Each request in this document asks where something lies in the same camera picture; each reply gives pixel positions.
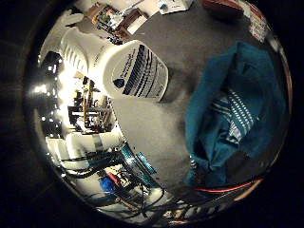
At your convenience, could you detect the brown wooden cabinet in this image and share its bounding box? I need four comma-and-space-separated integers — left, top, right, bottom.
118, 8, 150, 37

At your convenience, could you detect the blue round object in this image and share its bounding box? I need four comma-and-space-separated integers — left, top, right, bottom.
99, 177, 117, 193

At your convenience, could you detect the white box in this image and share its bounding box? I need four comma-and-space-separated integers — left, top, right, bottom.
158, 0, 194, 15

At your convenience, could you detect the red cable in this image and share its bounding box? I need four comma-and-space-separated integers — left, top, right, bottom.
193, 179, 264, 194

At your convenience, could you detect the white printed packet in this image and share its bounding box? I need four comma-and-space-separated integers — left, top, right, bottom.
246, 6, 270, 42

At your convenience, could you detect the cluttered equipment bench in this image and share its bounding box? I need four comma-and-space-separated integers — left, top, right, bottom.
67, 75, 115, 132

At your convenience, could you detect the teal cloth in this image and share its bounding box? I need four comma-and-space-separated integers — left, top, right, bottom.
183, 41, 289, 188

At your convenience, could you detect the black rack with teal bins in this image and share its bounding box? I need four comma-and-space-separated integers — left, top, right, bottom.
120, 143, 160, 188

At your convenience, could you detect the cluttered shelf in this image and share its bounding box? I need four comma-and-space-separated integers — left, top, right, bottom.
91, 4, 123, 32

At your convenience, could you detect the red-brown object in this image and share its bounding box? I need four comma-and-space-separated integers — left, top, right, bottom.
202, 0, 245, 18

